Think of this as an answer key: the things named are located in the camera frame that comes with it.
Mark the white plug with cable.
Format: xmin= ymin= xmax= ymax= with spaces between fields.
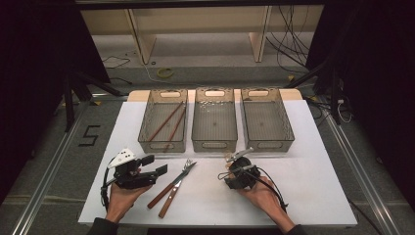
xmin=337 ymin=98 xmax=354 ymax=124

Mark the clear grey plastic bin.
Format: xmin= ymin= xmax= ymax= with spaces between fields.
xmin=240 ymin=87 xmax=296 ymax=154
xmin=137 ymin=88 xmax=189 ymax=154
xmin=191 ymin=87 xmax=239 ymax=154

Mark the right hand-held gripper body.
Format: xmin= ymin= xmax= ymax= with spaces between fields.
xmin=224 ymin=146 xmax=261 ymax=190

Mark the wooden-handled fork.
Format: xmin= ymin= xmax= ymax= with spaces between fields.
xmin=158 ymin=159 xmax=194 ymax=219

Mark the person's right hand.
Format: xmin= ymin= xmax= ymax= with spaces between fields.
xmin=238 ymin=177 xmax=292 ymax=220

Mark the bundle of black cables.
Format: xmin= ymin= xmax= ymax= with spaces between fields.
xmin=265 ymin=5 xmax=315 ymax=74

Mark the light wooden desk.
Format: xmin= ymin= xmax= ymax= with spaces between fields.
xmin=78 ymin=4 xmax=325 ymax=66

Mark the brown wooden chopstick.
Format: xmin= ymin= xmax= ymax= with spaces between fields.
xmin=147 ymin=101 xmax=185 ymax=143
xmin=163 ymin=108 xmax=187 ymax=153

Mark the white table sheet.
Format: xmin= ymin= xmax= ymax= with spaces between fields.
xmin=77 ymin=98 xmax=358 ymax=228

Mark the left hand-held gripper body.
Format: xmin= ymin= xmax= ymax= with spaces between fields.
xmin=107 ymin=148 xmax=159 ymax=190

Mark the wooden-handled knife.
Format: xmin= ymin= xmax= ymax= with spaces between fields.
xmin=147 ymin=161 xmax=198 ymax=210

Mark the white floor cable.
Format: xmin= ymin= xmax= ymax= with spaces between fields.
xmin=125 ymin=52 xmax=174 ymax=84

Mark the black metal stand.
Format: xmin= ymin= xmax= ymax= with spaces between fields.
xmin=63 ymin=70 xmax=123 ymax=133
xmin=285 ymin=58 xmax=343 ymax=125

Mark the yellow tape roll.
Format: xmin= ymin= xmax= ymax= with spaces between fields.
xmin=156 ymin=67 xmax=175 ymax=79

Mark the aluminium floor rail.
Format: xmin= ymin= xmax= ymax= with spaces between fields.
xmin=11 ymin=101 xmax=93 ymax=235
xmin=321 ymin=107 xmax=402 ymax=235

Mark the person's left hand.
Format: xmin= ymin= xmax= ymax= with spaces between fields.
xmin=106 ymin=185 xmax=153 ymax=223

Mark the thin black floor cable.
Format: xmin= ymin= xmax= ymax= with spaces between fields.
xmin=101 ymin=55 xmax=131 ymax=70

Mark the black curtain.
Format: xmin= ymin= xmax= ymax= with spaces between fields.
xmin=306 ymin=0 xmax=415 ymax=200
xmin=0 ymin=0 xmax=111 ymax=205

